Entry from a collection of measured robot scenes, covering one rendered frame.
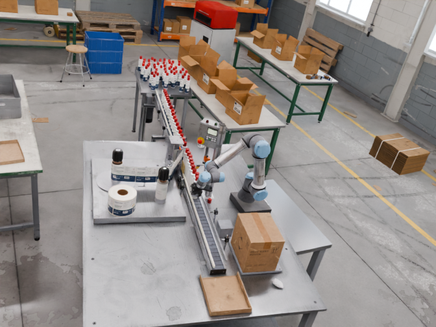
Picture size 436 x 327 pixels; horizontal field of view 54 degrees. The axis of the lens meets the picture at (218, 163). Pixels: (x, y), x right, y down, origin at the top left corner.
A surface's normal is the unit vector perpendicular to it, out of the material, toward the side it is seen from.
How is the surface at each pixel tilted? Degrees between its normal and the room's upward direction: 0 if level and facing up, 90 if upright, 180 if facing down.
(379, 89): 90
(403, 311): 0
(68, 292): 0
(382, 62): 90
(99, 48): 90
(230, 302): 0
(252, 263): 90
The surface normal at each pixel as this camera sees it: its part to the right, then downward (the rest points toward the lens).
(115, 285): 0.18, -0.84
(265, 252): 0.25, 0.54
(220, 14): 0.59, 0.50
